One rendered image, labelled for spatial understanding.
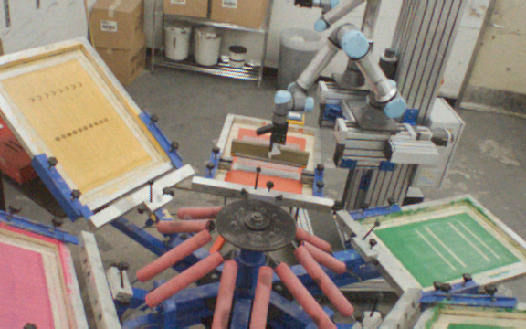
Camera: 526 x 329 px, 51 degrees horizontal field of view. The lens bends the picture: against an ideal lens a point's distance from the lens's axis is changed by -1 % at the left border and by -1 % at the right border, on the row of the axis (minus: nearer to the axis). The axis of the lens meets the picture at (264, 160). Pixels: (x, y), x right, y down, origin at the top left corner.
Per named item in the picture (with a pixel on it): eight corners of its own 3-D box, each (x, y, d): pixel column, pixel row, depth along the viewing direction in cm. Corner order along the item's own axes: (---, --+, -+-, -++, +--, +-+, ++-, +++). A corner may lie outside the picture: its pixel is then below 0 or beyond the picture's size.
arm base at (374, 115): (384, 113, 311) (388, 97, 306) (393, 126, 298) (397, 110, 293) (359, 111, 308) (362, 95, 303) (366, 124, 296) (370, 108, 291)
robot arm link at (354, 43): (401, 98, 292) (352, 18, 263) (412, 111, 280) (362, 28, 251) (382, 111, 294) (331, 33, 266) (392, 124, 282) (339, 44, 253)
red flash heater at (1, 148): (-52, 137, 277) (-56, 116, 271) (28, 111, 311) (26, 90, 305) (21, 188, 251) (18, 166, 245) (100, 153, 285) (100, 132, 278)
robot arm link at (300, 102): (310, 90, 281) (289, 90, 278) (315, 100, 271) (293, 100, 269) (307, 105, 285) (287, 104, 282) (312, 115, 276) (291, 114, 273)
